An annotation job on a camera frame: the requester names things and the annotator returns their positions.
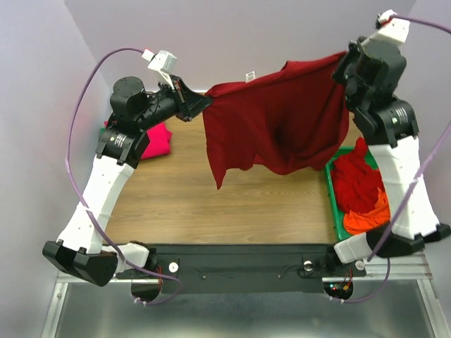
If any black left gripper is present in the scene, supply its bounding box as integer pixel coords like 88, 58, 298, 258
137, 75, 213, 131

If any dark red t-shirt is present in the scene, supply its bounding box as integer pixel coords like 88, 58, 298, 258
202, 52, 350, 188

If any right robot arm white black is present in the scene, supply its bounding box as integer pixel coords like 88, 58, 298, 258
324, 39, 450, 275

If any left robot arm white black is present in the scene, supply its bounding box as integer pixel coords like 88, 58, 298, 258
42, 75, 213, 287

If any folded pink t-shirt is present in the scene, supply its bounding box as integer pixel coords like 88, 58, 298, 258
96, 123, 172, 164

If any red t-shirt in bin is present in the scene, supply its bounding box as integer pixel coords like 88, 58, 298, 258
330, 137, 383, 213

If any orange t-shirt in bin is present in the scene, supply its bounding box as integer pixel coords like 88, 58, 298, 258
342, 188, 391, 235

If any green plastic bin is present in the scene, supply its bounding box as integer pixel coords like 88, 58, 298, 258
324, 146, 379, 241

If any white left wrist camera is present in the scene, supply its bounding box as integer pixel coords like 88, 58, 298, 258
142, 49, 177, 89

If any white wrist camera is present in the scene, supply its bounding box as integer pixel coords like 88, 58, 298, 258
362, 10, 410, 47
142, 49, 177, 89

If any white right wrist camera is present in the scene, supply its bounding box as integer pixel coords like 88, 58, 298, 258
362, 10, 410, 47

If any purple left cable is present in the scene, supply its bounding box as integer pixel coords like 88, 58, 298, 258
66, 47, 184, 306

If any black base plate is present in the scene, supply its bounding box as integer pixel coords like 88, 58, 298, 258
116, 243, 367, 294

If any aluminium frame rail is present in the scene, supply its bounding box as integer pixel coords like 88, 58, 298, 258
56, 251, 433, 284

